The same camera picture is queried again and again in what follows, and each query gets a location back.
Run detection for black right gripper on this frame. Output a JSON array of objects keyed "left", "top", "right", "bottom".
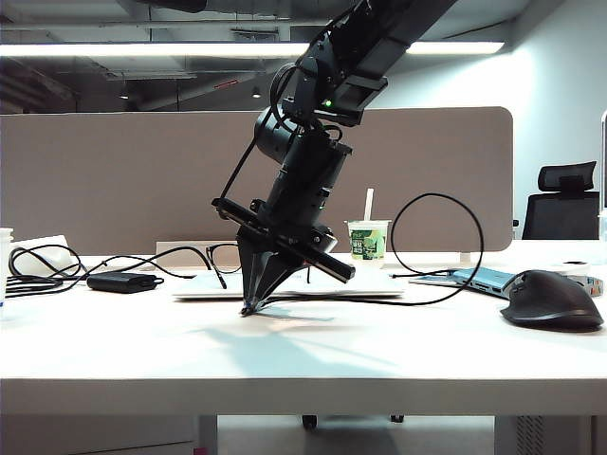
[{"left": 212, "top": 197, "right": 357, "bottom": 314}]

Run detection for black charging cable silver plug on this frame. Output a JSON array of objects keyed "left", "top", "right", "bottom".
[{"left": 240, "top": 192, "right": 486, "bottom": 318}]

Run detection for brown desk divider screen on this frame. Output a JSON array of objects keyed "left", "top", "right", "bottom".
[{"left": 0, "top": 106, "right": 514, "bottom": 257}]

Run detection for black-framed eyeglasses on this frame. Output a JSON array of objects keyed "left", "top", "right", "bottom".
[{"left": 204, "top": 242, "right": 312, "bottom": 290}]

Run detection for white closed laptop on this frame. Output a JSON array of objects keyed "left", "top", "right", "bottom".
[{"left": 170, "top": 268, "right": 407, "bottom": 300}]

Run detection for green printed drink cup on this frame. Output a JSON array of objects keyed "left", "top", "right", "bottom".
[{"left": 344, "top": 218, "right": 391, "bottom": 267}]

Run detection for black power adapter brick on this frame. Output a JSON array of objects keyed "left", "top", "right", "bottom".
[{"left": 85, "top": 272, "right": 165, "bottom": 295}]

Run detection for light blue flat card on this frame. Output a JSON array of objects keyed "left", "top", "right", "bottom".
[{"left": 410, "top": 273, "right": 459, "bottom": 286}]

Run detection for white paper box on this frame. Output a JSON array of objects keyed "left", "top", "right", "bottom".
[{"left": 9, "top": 234, "right": 83, "bottom": 279}]

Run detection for blue USB hub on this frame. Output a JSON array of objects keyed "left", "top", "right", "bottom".
[{"left": 449, "top": 265, "right": 516, "bottom": 300}]

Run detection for grey drawer cabinet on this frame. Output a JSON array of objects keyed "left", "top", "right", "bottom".
[{"left": 0, "top": 414, "right": 196, "bottom": 455}]

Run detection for long ceiling light strip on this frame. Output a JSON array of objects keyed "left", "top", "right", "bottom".
[{"left": 0, "top": 41, "right": 506, "bottom": 59}]

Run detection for white plastic cup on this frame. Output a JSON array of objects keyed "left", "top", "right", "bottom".
[{"left": 0, "top": 227, "right": 13, "bottom": 304}]

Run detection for black computer mouse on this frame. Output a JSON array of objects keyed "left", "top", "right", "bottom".
[{"left": 500, "top": 268, "right": 604, "bottom": 332}]

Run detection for black mesh office chair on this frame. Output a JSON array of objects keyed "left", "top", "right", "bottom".
[{"left": 510, "top": 160, "right": 601, "bottom": 242}]

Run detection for grey perforated panel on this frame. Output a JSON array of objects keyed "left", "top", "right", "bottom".
[{"left": 515, "top": 414, "right": 545, "bottom": 455}]

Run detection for white device with black dot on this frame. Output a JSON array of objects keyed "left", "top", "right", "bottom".
[{"left": 540, "top": 259, "right": 592, "bottom": 277}]

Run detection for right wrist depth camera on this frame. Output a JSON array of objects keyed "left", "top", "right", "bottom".
[{"left": 310, "top": 226, "right": 340, "bottom": 255}]

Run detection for black right camera cable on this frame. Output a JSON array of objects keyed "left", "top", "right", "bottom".
[{"left": 220, "top": 64, "right": 304, "bottom": 203}]

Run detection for black adapter power cable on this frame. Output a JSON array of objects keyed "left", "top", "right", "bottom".
[{"left": 7, "top": 245, "right": 214, "bottom": 300}]

